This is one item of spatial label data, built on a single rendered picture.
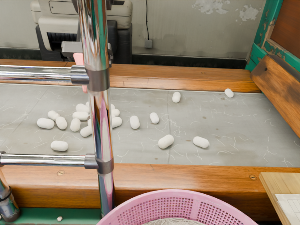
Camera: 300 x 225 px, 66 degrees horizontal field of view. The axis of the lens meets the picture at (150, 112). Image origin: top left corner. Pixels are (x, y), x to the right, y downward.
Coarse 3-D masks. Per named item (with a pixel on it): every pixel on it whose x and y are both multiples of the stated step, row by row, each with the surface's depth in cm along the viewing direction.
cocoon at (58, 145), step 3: (54, 141) 44; (57, 141) 44; (60, 141) 44; (51, 144) 44; (54, 144) 43; (57, 144) 43; (60, 144) 43; (63, 144) 43; (66, 144) 44; (51, 147) 44; (54, 147) 43; (57, 147) 43; (60, 147) 43; (63, 147) 43; (66, 147) 44; (60, 150) 44; (63, 150) 44
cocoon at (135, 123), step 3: (132, 117) 51; (135, 117) 51; (132, 120) 51; (135, 120) 50; (138, 120) 51; (132, 123) 50; (135, 123) 50; (138, 123) 50; (132, 126) 50; (135, 126) 50; (138, 126) 50
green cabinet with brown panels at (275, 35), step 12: (276, 0) 62; (288, 0) 59; (264, 12) 68; (276, 12) 63; (288, 12) 59; (264, 24) 68; (276, 24) 64; (288, 24) 59; (264, 36) 68; (276, 36) 64; (288, 36) 59; (264, 48) 68; (276, 48) 62; (288, 48) 59; (288, 60) 56
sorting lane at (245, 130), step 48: (0, 96) 59; (48, 96) 60; (144, 96) 62; (192, 96) 64; (240, 96) 65; (0, 144) 45; (48, 144) 46; (144, 144) 47; (192, 144) 48; (240, 144) 49; (288, 144) 50
